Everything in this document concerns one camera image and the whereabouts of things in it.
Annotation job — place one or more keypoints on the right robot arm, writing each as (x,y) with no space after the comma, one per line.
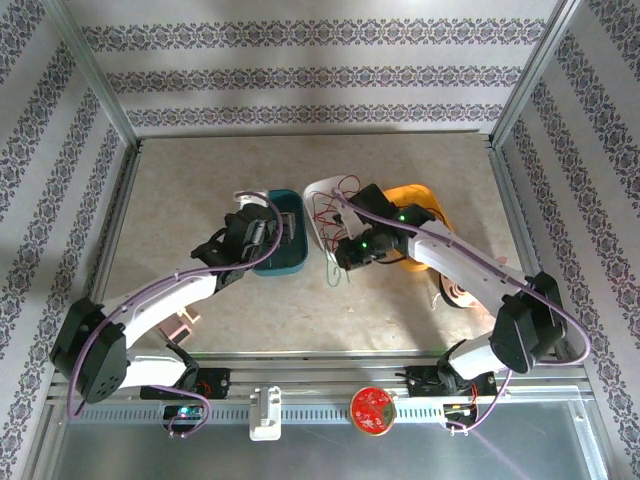
(460,255)

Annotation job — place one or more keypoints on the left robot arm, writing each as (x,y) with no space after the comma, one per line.
(160,300)

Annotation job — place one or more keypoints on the teal plastic bin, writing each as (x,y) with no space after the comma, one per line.
(295,260)

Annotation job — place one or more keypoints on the white plastic bin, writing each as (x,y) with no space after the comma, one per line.
(320,190)

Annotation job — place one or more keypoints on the orange plastic bin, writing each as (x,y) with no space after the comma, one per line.
(415,197)

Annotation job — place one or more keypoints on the pink block stand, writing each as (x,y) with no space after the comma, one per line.
(177,330)

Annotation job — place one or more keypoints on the small pink plastic piece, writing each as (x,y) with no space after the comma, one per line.
(500,260)

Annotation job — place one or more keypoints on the small black controller board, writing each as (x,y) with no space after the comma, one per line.
(457,410)
(182,412)

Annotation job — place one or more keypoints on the grey metal sheet panel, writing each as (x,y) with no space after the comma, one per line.
(350,455)

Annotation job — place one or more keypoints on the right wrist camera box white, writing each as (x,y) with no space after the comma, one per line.
(350,222)

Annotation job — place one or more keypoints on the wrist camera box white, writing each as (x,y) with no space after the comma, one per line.
(350,222)
(250,199)

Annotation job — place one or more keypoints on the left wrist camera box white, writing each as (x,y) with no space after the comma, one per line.
(250,199)

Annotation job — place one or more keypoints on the aluminium extrusion rail base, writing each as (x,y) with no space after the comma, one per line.
(325,375)

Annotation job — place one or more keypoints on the aluminium side rail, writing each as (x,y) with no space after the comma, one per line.
(512,200)
(120,200)

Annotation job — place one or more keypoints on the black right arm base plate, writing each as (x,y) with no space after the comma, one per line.
(425,385)

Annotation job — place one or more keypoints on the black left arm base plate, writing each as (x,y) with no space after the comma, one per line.
(220,385)

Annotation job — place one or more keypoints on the white plastic bracket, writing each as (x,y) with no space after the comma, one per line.
(265,415)

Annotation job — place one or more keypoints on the aluminium frame post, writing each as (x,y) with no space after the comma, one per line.
(93,70)
(540,70)

